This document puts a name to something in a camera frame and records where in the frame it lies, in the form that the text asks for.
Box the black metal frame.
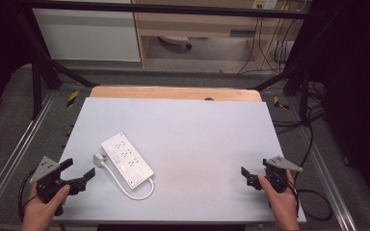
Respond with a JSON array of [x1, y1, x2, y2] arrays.
[[13, 0, 327, 121]]

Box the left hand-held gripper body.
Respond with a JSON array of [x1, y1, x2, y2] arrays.
[[28, 156, 88, 217]]

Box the black hanging cables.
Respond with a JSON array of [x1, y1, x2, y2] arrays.
[[236, 13, 295, 75]]

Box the person's right hand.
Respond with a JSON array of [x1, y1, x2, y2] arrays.
[[257, 168, 301, 231]]

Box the wooden desk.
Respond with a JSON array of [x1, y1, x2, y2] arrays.
[[131, 0, 304, 69]]

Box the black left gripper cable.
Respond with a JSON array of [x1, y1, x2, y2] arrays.
[[17, 170, 40, 223]]

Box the white power cable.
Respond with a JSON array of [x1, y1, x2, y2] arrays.
[[101, 162, 156, 201]]

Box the wooden table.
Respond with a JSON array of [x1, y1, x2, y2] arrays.
[[89, 85, 263, 103]]

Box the white cabinet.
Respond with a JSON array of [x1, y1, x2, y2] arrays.
[[31, 0, 142, 64]]

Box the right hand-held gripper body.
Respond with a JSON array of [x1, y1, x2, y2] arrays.
[[246, 155, 304, 194]]

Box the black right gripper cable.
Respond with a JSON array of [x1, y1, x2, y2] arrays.
[[288, 105, 333, 222]]

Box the white wall socket strip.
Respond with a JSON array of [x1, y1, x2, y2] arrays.
[[251, 0, 278, 11]]

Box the aluminium rail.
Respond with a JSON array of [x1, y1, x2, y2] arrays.
[[297, 124, 358, 231], [0, 91, 58, 219]]

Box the black floor cables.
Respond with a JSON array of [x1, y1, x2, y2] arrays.
[[271, 80, 328, 137]]

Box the white device under desk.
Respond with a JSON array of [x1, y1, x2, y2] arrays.
[[158, 35, 194, 50]]

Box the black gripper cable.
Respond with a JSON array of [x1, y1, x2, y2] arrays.
[[17, 170, 40, 223], [288, 105, 333, 222]]

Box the white plug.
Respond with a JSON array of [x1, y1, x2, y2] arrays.
[[92, 152, 107, 168]]

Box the white power strip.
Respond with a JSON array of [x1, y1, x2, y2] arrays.
[[100, 131, 155, 190]]

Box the person's left hand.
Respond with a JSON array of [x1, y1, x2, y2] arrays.
[[20, 184, 72, 231]]

